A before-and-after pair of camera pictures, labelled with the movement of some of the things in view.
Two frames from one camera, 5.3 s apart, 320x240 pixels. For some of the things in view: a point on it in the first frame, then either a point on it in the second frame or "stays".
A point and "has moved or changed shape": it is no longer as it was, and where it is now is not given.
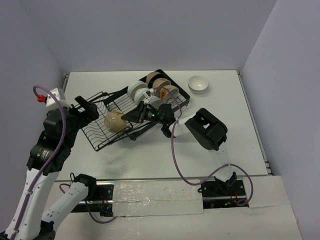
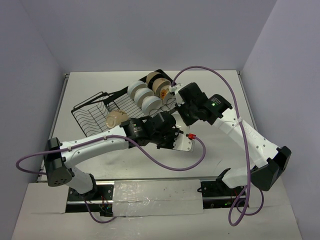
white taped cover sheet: x=146 y=198 stays
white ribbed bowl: x=133 y=87 stays
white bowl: x=197 y=84 has moved or changed shape
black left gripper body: x=81 y=110 -> x=169 y=139
